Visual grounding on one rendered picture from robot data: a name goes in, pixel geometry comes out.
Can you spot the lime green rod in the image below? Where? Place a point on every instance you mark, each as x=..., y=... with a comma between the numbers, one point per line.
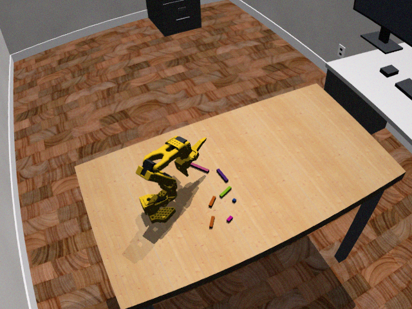
x=225, y=191

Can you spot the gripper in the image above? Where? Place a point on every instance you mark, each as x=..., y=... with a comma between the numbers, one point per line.
x=182, y=164

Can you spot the pink rod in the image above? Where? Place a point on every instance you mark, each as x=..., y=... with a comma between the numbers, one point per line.
x=199, y=167

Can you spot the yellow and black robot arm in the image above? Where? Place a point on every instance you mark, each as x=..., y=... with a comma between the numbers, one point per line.
x=150, y=171

